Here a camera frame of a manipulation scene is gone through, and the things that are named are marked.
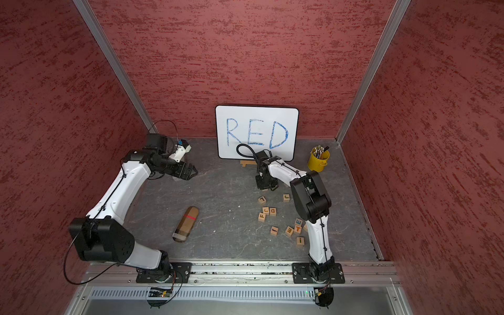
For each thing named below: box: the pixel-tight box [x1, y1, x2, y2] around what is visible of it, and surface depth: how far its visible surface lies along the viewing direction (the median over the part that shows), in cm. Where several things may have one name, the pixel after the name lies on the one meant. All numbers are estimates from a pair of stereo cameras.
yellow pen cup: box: [307, 145, 331, 173], surface depth 101 cm
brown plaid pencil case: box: [172, 206, 200, 243], surface depth 86 cm
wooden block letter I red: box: [270, 226, 279, 237], surface depth 85 cm
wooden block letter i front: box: [296, 236, 305, 248], surface depth 81 cm
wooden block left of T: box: [284, 225, 294, 238], surface depth 85 cm
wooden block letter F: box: [257, 212, 266, 223], surface depth 89 cm
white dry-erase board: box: [215, 105, 299, 162], surface depth 99 cm
